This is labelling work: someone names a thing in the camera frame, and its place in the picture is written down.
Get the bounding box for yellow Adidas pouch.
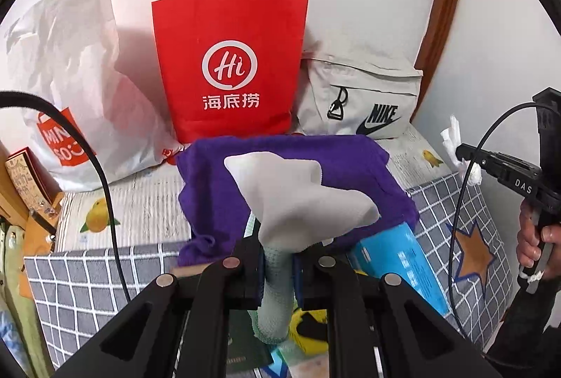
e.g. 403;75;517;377
289;308;328;356

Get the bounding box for white and mint sock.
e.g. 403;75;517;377
223;151;380;345

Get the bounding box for white tissue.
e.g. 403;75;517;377
440;115;482;186

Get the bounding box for black sleeve forearm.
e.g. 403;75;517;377
486;279;560;377

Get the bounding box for person's right hand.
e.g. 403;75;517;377
516;201;561;279

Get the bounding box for grey checkered bed sheet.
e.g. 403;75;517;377
25;174;513;377

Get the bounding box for blue tissue pack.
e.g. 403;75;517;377
347;222;449;316

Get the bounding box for dark green tea tin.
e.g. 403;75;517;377
226;311;273;374

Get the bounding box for mango print cloth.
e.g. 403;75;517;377
54;126;452;252

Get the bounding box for purple knitted towel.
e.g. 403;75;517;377
176;135;419;267

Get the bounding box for beige Nike bag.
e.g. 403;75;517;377
295;40;424;141

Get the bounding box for brown wooden door trim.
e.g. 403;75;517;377
414;0;458;113

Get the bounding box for red Haidilao paper bag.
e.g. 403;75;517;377
152;0;308;144

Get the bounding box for white Miniso plastic bag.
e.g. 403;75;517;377
5;0;182;183

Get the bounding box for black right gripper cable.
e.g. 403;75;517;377
448;100;538;344

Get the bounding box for brown wooden frame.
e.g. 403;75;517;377
5;147;60;224

